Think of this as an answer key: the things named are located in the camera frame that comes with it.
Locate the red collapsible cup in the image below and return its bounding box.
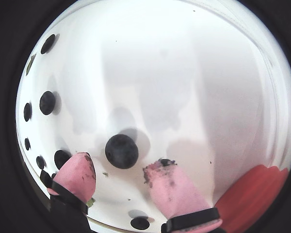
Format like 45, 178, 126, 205
212, 164, 289, 233

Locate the pink sleeved gripper finger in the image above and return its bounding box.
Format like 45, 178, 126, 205
40, 152, 97, 233
142, 159, 223, 233

